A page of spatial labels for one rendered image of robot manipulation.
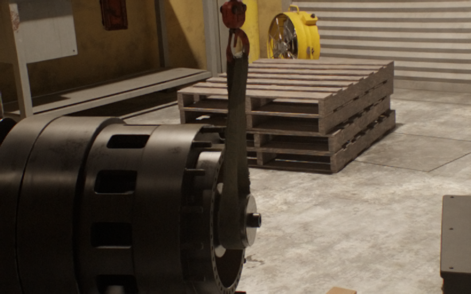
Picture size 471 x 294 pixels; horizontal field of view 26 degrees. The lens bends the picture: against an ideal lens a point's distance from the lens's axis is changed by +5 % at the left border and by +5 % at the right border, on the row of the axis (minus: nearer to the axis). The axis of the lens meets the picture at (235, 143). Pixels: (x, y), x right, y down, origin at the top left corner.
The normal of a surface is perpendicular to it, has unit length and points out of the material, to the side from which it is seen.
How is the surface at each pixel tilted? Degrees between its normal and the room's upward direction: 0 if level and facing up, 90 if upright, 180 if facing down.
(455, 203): 0
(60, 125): 10
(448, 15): 60
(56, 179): 50
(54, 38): 90
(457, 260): 0
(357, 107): 90
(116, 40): 90
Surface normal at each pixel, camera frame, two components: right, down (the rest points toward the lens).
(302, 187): -0.06, -0.97
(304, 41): 0.42, 0.00
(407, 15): -0.59, -0.29
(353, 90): 0.89, 0.07
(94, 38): 0.77, 0.11
